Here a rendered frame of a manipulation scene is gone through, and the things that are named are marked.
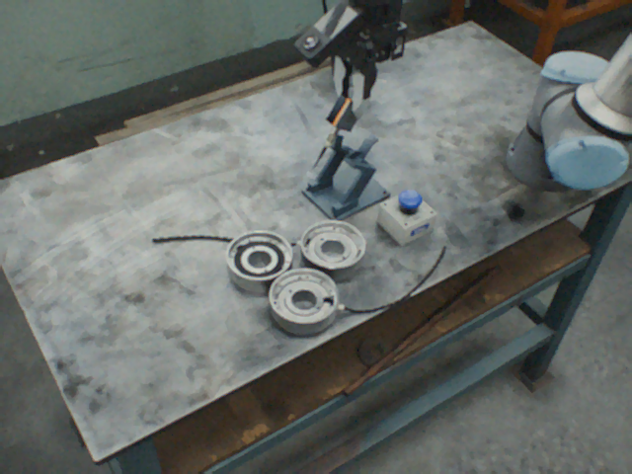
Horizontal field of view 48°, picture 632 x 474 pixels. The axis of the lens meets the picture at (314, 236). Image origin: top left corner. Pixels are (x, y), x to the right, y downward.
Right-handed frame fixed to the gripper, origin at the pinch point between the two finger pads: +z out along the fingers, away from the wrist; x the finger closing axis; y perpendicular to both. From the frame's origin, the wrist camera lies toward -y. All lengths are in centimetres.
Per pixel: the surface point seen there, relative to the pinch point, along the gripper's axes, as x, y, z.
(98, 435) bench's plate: -19, -55, 20
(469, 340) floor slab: -4, 51, 100
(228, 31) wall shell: 146, 63, 77
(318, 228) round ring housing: -6.5, -10.0, 16.6
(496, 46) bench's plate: 20, 62, 20
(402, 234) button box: -15.4, 0.9, 16.8
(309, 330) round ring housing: -22.0, -23.1, 17.5
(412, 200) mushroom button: -13.5, 4.0, 12.2
